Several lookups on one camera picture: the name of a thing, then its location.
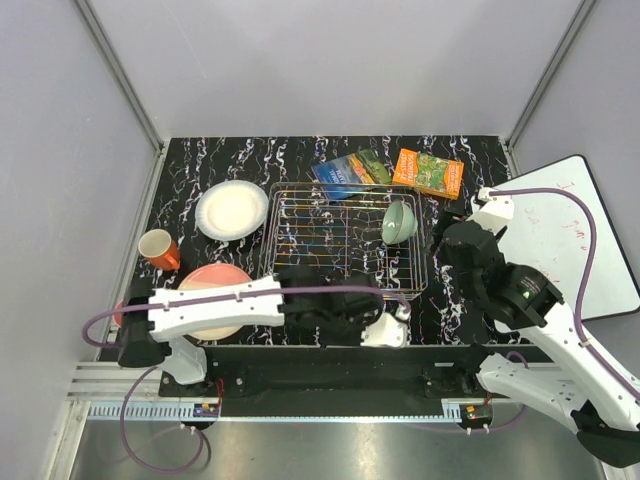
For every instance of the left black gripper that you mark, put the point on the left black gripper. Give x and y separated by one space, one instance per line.
328 339

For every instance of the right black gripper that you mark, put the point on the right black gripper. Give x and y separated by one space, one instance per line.
442 252

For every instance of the green ceramic bowl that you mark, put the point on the green ceramic bowl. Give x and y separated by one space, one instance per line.
399 223

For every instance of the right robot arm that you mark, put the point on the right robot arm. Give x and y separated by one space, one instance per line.
600 403

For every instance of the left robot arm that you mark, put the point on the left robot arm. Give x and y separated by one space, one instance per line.
155 328

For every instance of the orange green book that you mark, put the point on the orange green book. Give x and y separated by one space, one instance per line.
429 174

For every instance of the white whiteboard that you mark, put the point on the white whiteboard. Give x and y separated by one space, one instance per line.
551 233

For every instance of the blue landscape book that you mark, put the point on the blue landscape book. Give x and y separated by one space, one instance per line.
350 174

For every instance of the pink cream floral plate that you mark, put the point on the pink cream floral plate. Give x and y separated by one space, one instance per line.
215 276

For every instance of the white paper plate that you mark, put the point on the white paper plate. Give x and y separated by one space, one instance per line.
231 210

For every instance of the orange mug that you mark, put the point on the orange mug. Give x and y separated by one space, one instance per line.
158 247

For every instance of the pink cup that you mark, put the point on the pink cup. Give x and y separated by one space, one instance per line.
117 318

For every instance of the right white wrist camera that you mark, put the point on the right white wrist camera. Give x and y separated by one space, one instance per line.
492 212

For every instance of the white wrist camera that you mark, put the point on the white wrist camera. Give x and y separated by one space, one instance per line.
390 330
492 212

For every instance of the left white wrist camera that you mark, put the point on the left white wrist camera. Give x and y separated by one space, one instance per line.
390 330

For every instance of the metal wire dish rack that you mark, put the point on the metal wire dish rack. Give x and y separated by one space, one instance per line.
337 230

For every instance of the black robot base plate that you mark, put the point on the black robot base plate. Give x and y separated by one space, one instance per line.
288 382

